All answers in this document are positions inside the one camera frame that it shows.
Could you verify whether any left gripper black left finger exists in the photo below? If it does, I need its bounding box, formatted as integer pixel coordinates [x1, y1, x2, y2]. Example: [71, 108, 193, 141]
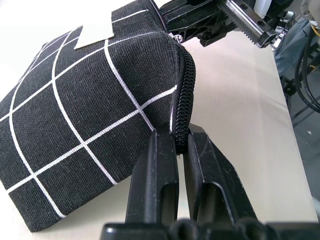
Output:
[124, 123, 181, 224]

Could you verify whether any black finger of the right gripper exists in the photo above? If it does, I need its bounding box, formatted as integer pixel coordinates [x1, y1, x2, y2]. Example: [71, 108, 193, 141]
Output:
[164, 9, 228, 48]
[158, 0, 222, 16]

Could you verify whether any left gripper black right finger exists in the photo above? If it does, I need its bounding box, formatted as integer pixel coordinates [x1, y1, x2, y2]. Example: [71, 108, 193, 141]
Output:
[186, 124, 258, 224]

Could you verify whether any black white grid pouch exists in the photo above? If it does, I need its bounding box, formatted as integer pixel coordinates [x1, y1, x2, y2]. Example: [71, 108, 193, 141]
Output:
[0, 0, 197, 234]

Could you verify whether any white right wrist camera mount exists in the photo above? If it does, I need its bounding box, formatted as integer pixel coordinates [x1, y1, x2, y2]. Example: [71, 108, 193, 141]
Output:
[254, 0, 272, 20]

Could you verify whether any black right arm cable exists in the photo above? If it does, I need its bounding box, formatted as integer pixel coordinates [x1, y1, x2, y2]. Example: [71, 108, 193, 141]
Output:
[294, 23, 320, 113]

